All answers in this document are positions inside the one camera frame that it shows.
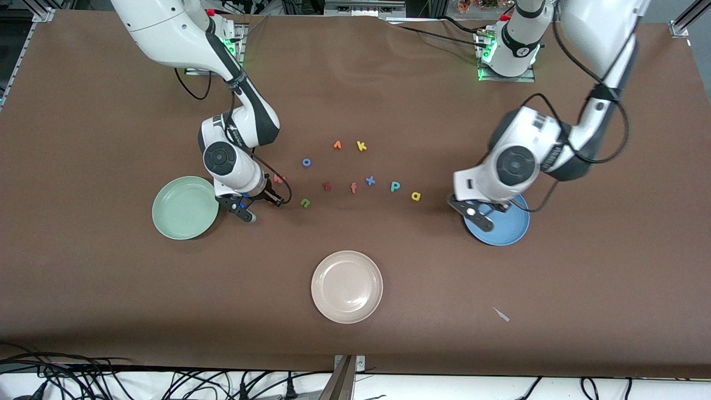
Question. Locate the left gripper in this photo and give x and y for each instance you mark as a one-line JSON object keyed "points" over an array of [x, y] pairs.
{"points": [[498, 206]]}

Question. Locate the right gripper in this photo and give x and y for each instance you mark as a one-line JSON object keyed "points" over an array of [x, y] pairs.
{"points": [[269, 195]]}

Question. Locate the teal letter p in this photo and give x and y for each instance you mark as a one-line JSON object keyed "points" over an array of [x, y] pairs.
{"points": [[394, 186]]}

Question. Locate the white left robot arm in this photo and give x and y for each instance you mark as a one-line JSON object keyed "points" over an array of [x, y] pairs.
{"points": [[600, 33]]}

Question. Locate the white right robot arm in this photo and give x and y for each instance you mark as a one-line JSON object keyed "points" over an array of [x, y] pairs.
{"points": [[166, 28]]}

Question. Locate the blue plate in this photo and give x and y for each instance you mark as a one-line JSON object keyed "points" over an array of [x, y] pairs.
{"points": [[511, 230]]}

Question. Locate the green plate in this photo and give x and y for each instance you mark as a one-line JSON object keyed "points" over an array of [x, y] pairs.
{"points": [[185, 208]]}

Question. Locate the white paper scrap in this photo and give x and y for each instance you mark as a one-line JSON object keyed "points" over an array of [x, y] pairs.
{"points": [[501, 314]]}

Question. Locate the beige plate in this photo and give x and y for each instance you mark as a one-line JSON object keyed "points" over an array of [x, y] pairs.
{"points": [[347, 287]]}

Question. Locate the brown table cover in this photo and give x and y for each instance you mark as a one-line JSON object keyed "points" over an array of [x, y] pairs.
{"points": [[355, 100]]}

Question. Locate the black power plug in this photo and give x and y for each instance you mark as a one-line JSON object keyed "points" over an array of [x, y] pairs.
{"points": [[289, 389]]}

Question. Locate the colourful background items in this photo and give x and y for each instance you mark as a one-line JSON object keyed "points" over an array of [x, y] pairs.
{"points": [[477, 5]]}

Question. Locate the grey metal box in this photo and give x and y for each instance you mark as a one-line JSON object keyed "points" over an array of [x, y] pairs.
{"points": [[364, 8]]}

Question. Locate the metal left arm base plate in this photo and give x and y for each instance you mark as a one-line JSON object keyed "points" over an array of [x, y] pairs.
{"points": [[527, 79]]}

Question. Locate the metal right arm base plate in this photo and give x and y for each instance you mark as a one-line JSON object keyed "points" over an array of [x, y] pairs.
{"points": [[240, 58]]}

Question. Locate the grey metal bracket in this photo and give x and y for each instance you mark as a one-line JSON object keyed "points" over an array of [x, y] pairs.
{"points": [[344, 378]]}

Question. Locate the aluminium table frame rail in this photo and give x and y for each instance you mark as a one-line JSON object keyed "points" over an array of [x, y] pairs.
{"points": [[43, 14], [686, 19]]}

